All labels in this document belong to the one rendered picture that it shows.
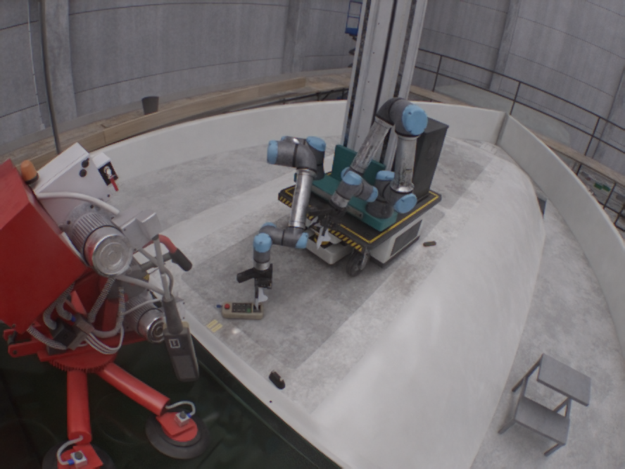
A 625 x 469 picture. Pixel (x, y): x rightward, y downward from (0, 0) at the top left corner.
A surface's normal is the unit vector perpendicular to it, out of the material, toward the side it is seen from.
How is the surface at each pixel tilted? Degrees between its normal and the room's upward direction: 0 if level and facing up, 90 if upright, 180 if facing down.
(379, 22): 90
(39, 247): 90
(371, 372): 5
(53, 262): 90
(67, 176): 90
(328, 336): 0
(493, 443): 0
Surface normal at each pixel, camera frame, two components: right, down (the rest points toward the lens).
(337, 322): 0.11, -0.80
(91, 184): 0.76, 0.45
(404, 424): 0.48, -0.48
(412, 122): 0.37, 0.48
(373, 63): -0.69, 0.36
